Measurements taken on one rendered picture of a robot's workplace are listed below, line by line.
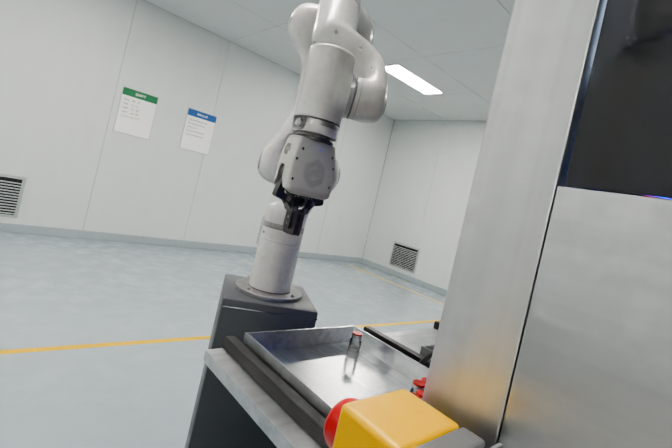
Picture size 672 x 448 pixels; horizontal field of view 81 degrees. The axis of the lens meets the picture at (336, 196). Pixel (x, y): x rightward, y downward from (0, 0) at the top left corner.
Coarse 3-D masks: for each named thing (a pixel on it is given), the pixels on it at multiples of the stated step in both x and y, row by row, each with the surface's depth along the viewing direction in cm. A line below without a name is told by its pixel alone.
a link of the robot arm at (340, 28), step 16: (320, 0) 84; (336, 0) 79; (352, 0) 82; (320, 16) 78; (336, 16) 76; (352, 16) 79; (320, 32) 76; (336, 32) 75; (352, 32) 75; (352, 48) 75; (368, 48) 74; (368, 64) 73; (384, 64) 73; (368, 80) 69; (384, 80) 70; (368, 96) 68; (384, 96) 69; (352, 112) 69; (368, 112) 69
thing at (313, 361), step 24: (264, 336) 67; (288, 336) 70; (312, 336) 74; (336, 336) 78; (264, 360) 59; (288, 360) 66; (312, 360) 68; (336, 360) 70; (360, 360) 73; (384, 360) 74; (408, 360) 71; (288, 384) 55; (312, 384) 59; (336, 384) 61; (360, 384) 63; (384, 384) 65; (408, 384) 67
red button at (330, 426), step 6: (342, 402) 30; (348, 402) 30; (336, 408) 30; (330, 414) 30; (336, 414) 30; (330, 420) 29; (336, 420) 29; (324, 426) 30; (330, 426) 29; (336, 426) 29; (324, 432) 30; (330, 432) 29; (330, 438) 29; (330, 444) 29
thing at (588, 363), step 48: (576, 192) 27; (576, 240) 26; (624, 240) 24; (576, 288) 26; (624, 288) 24; (528, 336) 27; (576, 336) 25; (624, 336) 24; (528, 384) 27; (576, 384) 25; (624, 384) 23; (528, 432) 26; (576, 432) 24; (624, 432) 23
